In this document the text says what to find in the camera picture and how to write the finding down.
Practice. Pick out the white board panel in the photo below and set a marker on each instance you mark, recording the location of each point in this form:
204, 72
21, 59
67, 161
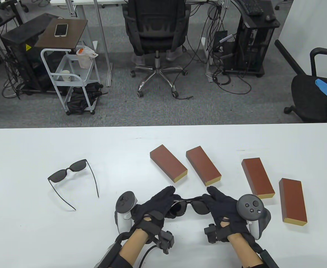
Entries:
314, 28

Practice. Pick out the white paper cup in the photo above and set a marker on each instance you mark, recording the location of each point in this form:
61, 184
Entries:
65, 76

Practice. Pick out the person's left forearm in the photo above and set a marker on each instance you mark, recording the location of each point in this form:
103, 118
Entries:
132, 248

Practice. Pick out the aluminium frame post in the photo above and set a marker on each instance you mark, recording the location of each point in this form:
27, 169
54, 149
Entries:
103, 42
71, 8

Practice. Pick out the black sunglasses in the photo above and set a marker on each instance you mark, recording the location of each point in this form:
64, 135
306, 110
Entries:
58, 176
201, 208

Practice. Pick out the white desk leg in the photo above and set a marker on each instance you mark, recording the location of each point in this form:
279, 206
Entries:
204, 46

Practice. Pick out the white smartphone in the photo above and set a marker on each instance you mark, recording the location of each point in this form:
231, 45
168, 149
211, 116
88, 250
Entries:
61, 30

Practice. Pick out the black keyboard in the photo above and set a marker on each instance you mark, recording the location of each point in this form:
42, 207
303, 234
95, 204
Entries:
251, 7

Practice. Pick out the black computer case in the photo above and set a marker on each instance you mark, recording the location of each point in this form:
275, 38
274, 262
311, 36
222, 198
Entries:
21, 58

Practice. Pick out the white plastic bag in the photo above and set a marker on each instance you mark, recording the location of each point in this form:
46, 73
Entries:
83, 60

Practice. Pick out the grey hand controller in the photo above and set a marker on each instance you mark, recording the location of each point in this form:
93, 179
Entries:
124, 203
250, 206

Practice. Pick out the black desk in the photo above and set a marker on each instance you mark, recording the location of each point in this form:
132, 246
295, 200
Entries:
8, 21

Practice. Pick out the black bag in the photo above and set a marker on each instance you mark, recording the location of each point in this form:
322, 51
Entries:
78, 102

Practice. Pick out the white desk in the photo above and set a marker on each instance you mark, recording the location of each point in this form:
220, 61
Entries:
82, 2

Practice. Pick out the person's right forearm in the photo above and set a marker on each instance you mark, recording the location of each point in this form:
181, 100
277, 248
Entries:
244, 248

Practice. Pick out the person's left hand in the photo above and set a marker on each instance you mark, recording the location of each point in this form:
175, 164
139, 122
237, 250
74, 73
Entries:
152, 209

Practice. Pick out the black computer tower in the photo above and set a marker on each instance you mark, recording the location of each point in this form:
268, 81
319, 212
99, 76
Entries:
250, 50

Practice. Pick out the brown wooden board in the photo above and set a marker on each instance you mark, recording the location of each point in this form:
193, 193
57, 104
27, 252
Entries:
68, 42

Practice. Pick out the person's right hand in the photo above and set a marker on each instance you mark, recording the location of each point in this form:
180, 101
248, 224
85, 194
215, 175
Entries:
224, 212

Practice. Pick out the black power box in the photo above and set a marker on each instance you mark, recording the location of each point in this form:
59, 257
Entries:
220, 37

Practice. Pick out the brown storage box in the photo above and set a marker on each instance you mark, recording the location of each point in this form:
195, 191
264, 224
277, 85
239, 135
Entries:
257, 177
166, 162
293, 199
202, 164

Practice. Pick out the black fabric armchair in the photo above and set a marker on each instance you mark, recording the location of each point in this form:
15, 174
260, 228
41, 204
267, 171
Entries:
308, 95

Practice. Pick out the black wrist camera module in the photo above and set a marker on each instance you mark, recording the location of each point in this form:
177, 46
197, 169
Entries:
212, 233
166, 241

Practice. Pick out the black wrist battery box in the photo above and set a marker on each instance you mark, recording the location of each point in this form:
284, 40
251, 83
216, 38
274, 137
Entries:
110, 255
269, 261

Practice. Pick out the white rolling cart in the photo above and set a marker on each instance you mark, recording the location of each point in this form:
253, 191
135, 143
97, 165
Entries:
73, 65

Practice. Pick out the black mesh office chair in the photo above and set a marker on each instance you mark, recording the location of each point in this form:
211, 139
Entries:
157, 28

